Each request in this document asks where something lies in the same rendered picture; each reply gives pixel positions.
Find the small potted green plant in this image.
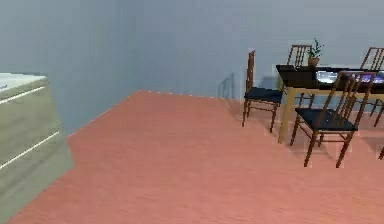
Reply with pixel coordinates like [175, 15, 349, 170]
[306, 37, 324, 68]

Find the brown chair with black seat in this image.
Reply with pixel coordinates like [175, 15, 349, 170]
[241, 49, 284, 134]
[359, 46, 384, 128]
[286, 44, 316, 109]
[289, 70, 378, 169]

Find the beige drawer cabinet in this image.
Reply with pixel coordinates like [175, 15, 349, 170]
[0, 72, 75, 224]

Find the black top wooden dining table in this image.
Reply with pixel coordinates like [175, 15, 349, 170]
[275, 64, 384, 145]

